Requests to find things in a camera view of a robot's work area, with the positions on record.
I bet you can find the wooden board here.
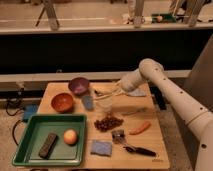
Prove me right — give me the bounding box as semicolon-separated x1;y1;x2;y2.
36;81;170;171

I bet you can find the blue sponge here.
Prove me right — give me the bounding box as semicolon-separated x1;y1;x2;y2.
90;140;112;156

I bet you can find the metal fork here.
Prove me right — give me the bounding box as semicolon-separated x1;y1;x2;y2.
121;107;148;116

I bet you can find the blue box on floor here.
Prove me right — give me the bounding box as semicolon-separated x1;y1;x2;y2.
22;105;38;123

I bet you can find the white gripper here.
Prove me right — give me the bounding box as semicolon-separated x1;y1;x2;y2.
94;81;124;100

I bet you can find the orange carrot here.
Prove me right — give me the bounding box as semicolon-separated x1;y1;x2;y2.
129;121;151;135

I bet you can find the purple bowl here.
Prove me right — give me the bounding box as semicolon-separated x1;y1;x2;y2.
68;77;90;95

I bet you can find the bunch of dark grapes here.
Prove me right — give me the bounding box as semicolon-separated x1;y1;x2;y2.
94;116;123;132

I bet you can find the orange bowl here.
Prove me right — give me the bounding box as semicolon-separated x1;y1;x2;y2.
51;93;74;113

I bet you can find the light blue cloth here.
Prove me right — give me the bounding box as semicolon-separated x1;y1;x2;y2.
128;88;146;97

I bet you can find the green plastic tray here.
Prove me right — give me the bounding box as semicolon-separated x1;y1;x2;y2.
12;114;87;167

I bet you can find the black cable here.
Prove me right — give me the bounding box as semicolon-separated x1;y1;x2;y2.
4;87;26;146

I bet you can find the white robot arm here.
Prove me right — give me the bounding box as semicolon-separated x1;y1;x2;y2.
97;58;213;171

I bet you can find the black remote control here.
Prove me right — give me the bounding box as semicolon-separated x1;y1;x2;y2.
38;133;58;159

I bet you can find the yellow apple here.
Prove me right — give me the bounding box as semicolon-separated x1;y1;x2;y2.
64;129;78;145

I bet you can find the white paper cup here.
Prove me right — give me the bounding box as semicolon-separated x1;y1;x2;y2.
98;97;113;114

